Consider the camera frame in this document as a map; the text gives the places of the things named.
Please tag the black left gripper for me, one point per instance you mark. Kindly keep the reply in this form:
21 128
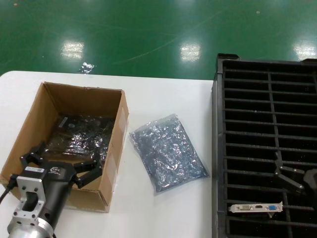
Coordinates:
58 183

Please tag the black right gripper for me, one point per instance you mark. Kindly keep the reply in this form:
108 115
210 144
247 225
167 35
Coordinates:
312 182

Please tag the dark antistatic bag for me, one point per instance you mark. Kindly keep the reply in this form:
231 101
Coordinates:
81 138

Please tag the brown cardboard box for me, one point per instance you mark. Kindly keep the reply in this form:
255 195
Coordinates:
74 99

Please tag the black slotted plastic container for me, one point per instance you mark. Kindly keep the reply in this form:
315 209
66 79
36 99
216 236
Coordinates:
218 138

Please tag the shiny foil scrap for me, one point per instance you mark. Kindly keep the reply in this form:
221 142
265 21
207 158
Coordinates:
86 68

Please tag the crinkled grey antistatic bag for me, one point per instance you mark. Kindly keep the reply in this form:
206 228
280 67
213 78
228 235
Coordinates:
168 153

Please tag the left wrist camera silver bracket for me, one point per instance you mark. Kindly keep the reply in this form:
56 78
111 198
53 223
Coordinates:
32 184

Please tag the graphics card with silver bracket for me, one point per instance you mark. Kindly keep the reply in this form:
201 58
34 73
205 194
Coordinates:
247 207

